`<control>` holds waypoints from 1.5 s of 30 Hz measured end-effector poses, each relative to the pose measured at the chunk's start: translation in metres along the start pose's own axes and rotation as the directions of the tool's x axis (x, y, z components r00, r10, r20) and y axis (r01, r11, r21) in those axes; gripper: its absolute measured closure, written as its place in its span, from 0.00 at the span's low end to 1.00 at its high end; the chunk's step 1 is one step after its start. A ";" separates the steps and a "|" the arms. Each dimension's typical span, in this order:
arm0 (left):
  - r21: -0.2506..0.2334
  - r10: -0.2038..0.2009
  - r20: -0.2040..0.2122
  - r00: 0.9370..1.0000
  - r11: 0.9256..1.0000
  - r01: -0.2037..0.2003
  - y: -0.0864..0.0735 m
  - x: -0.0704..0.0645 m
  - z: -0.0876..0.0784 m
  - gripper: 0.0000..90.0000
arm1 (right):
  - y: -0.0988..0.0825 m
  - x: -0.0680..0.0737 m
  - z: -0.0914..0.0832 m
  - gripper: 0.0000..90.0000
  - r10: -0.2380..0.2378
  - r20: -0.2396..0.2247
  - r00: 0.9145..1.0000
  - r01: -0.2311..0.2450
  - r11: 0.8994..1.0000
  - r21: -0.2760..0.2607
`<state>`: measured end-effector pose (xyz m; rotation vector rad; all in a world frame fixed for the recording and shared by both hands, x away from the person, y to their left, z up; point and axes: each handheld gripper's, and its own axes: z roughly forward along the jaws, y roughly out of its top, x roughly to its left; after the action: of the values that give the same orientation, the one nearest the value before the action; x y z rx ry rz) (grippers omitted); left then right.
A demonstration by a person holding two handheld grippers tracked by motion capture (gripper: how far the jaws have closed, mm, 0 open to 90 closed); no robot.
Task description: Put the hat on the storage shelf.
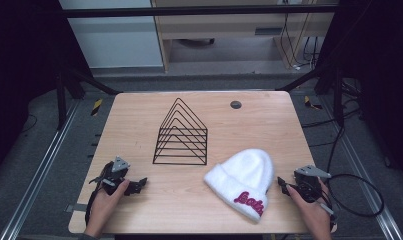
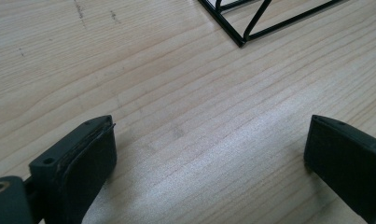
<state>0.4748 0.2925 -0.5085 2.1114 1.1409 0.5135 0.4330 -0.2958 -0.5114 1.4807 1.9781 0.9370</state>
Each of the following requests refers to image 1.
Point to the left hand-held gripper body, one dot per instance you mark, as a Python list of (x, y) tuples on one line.
[(115, 173)]

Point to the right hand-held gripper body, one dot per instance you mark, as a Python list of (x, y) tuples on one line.
[(308, 185)]

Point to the white knitted beanie hat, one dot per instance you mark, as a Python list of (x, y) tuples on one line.
[(242, 183)]

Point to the person's right hand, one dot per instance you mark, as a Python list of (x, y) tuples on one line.
[(312, 213)]

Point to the person's left hand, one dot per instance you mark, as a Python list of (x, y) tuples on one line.
[(104, 206)]

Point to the yellow black floor tape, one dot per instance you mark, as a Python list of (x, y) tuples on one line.
[(310, 103), (96, 106)]

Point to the grey round table grommet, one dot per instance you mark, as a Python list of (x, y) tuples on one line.
[(235, 104)]

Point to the black metal stand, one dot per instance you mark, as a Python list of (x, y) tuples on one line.
[(337, 96), (60, 100)]

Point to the white cabinet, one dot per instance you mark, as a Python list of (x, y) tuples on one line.
[(115, 40)]

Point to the light wooden desk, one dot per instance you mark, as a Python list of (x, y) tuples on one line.
[(222, 23)]

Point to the aluminium floor rail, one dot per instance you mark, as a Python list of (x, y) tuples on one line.
[(362, 166), (39, 173)]

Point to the black horizontal frame bar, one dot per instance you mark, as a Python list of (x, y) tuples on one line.
[(189, 11)]

